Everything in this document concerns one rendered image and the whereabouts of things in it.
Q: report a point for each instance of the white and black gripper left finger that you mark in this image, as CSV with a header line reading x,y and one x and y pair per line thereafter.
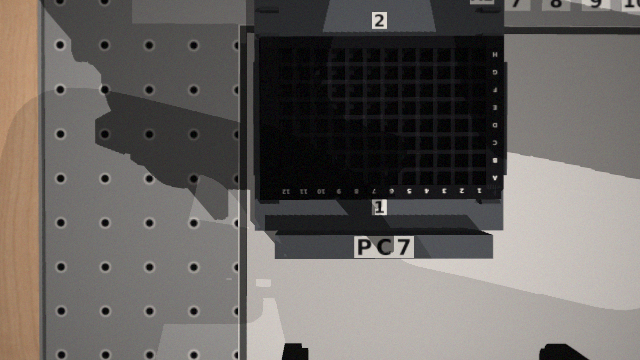
x,y
294,351

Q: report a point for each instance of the grey flat base plate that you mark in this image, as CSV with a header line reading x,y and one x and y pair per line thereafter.
x,y
138,185

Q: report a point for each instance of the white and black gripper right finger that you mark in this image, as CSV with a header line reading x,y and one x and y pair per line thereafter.
x,y
560,352

